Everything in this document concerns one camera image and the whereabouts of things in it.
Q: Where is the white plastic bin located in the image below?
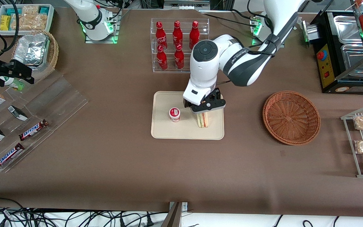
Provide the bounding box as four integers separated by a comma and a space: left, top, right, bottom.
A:
0, 4, 55, 35

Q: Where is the clear acrylic stepped display stand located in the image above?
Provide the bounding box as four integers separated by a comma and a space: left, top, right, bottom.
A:
0, 71, 89, 173

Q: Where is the steel food pan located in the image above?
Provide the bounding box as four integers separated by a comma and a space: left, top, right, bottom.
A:
333, 15, 360, 44
341, 44, 363, 74

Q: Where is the aluminium frame post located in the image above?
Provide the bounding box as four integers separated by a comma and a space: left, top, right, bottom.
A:
161, 202, 188, 227

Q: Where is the triangle sandwich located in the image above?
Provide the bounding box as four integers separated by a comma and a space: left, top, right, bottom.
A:
197, 112, 210, 128

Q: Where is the aluminium foil container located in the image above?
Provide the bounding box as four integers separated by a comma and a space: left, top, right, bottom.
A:
13, 33, 49, 67

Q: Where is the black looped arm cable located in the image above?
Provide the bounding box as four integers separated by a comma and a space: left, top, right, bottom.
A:
0, 0, 20, 59

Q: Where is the light wicker basket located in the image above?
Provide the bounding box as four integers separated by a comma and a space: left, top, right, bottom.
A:
11, 30, 59, 81

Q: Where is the clear acrylic bottle rack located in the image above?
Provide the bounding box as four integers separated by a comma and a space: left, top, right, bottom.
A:
151, 18, 210, 73

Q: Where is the brown table cover sheet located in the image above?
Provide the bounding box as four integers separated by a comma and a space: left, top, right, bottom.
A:
0, 6, 363, 218

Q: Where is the brown wicker basket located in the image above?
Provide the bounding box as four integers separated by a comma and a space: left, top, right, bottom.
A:
262, 91, 321, 146

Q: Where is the black hot food display case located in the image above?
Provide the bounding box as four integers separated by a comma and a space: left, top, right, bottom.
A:
309, 0, 363, 94

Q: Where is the black table cable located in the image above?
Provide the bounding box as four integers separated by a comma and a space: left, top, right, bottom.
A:
200, 12, 264, 22

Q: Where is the Snickers chocolate bar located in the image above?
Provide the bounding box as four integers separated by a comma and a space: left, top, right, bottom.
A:
19, 119, 49, 141
0, 143, 25, 170

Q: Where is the grey wire display rack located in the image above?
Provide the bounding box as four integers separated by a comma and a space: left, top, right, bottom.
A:
341, 105, 363, 178

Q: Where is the yellow snack packet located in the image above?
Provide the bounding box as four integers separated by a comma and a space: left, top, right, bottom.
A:
0, 15, 11, 31

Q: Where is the red cola bottle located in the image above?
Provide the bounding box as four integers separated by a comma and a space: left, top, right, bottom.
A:
156, 45, 168, 70
189, 21, 200, 49
174, 44, 185, 70
155, 21, 168, 50
172, 20, 184, 48

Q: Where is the clear bag of crackers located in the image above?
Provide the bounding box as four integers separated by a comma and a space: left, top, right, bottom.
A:
11, 6, 48, 31

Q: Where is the white cup with red lid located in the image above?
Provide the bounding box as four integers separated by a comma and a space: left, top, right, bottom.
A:
169, 108, 181, 122

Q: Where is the cream plastic tray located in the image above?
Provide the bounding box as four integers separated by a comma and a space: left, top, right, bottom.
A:
151, 91, 225, 140

